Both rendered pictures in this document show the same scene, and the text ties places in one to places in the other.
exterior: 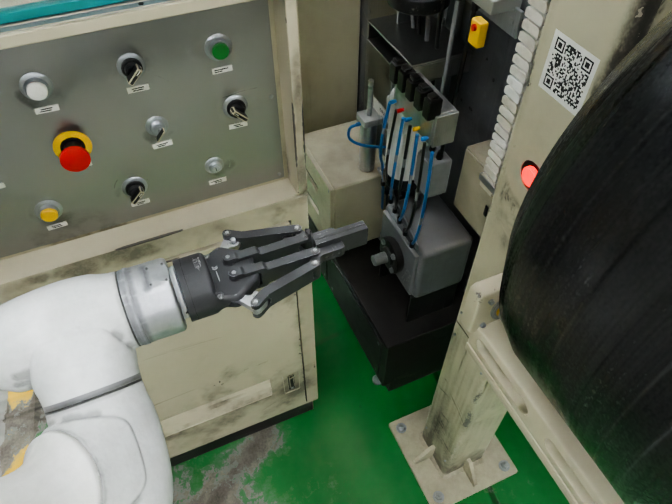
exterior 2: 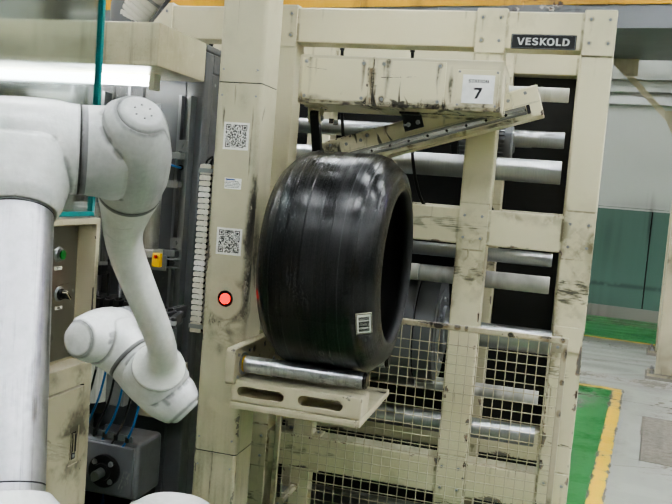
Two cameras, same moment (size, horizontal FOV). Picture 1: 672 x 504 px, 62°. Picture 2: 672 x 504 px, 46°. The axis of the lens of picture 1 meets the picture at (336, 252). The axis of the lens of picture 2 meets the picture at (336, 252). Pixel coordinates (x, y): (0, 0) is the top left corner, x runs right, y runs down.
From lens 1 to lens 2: 162 cm
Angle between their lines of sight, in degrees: 62
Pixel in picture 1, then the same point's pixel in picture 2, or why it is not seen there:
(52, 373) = (126, 330)
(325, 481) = not seen: outside the picture
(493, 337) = (245, 379)
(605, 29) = (240, 218)
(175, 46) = not seen: hidden behind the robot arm
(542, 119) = (222, 267)
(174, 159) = not seen: hidden behind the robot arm
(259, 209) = (72, 368)
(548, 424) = (295, 388)
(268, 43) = (75, 256)
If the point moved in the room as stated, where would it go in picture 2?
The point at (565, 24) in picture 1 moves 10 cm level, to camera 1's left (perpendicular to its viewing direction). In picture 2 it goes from (221, 223) to (193, 223)
